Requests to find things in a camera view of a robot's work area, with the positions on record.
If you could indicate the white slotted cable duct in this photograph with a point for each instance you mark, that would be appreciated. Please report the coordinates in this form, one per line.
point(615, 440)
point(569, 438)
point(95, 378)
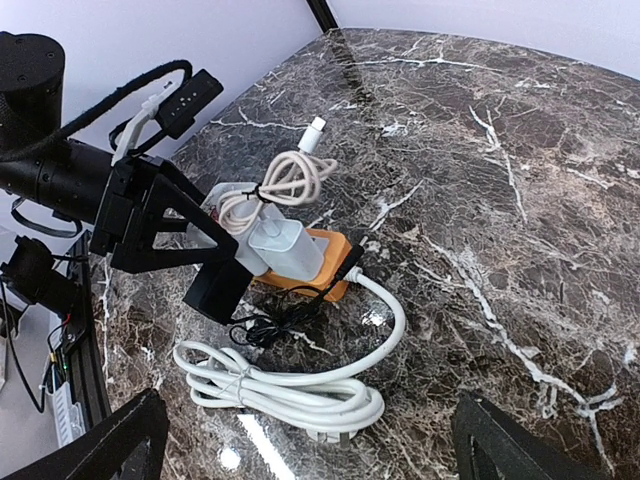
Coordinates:
point(68, 417)

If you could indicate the orange power strip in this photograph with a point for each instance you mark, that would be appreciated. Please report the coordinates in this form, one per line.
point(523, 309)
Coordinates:
point(335, 247)

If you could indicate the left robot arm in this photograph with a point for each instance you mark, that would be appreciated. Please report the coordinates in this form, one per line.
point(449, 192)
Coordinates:
point(41, 159)

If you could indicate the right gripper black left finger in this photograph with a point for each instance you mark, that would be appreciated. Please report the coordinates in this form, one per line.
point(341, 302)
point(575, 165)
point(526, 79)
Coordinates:
point(129, 444)

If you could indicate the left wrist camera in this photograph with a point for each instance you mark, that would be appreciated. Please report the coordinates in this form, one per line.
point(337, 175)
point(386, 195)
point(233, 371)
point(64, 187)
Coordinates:
point(177, 113)

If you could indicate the white USB charger with cable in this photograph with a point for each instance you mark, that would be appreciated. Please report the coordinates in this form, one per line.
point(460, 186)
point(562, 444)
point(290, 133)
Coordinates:
point(274, 242)

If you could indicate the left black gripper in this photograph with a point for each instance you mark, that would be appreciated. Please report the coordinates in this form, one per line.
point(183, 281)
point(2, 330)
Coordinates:
point(127, 223)

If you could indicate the black adapter with thin cable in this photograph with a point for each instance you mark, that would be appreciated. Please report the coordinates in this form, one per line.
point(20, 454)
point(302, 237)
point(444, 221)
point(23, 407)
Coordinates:
point(263, 330)

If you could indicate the white cube adapter with sticker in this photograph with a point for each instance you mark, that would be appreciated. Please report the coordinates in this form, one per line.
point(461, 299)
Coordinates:
point(233, 204)

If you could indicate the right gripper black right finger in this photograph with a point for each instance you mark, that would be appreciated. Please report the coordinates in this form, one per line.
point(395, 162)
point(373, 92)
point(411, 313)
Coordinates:
point(489, 444)

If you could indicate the black front rail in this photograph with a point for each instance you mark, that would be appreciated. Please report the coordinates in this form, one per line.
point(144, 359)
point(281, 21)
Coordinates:
point(80, 345)

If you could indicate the left black frame post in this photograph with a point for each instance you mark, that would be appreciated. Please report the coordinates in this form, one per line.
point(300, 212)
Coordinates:
point(323, 15)

